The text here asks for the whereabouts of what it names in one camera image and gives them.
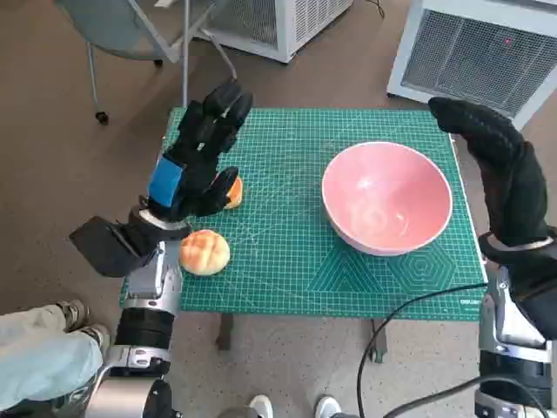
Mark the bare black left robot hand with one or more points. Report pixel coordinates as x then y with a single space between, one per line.
196 143

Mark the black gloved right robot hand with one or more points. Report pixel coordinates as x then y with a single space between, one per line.
509 174

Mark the rectangular toy bread loaf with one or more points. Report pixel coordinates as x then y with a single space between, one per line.
236 193

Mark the round toy bread bun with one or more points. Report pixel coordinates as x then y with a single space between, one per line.
204 252

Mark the pink bowl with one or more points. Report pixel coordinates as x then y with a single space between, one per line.
387 196

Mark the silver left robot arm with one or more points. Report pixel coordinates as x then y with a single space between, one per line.
152 283

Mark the thin grey metal pole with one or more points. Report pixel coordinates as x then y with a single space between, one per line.
185 52

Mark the large white vented cabinet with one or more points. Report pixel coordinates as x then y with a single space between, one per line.
470 56

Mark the grey office chair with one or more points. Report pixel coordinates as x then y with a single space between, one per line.
122 30

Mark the green cutting mat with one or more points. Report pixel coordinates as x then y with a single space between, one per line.
283 261

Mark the dark metal table leg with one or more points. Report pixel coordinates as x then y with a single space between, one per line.
224 333
379 344

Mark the person's grey shoe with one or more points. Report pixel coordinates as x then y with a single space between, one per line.
75 311
96 334

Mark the person's leg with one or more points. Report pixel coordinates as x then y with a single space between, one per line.
39 357

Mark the white shoe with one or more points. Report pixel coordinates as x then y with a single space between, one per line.
328 407
262 407

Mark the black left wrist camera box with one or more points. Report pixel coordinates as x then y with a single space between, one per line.
104 248

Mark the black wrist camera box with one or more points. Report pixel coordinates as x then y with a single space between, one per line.
544 318
104 248

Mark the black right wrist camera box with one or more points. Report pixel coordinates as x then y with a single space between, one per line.
544 318

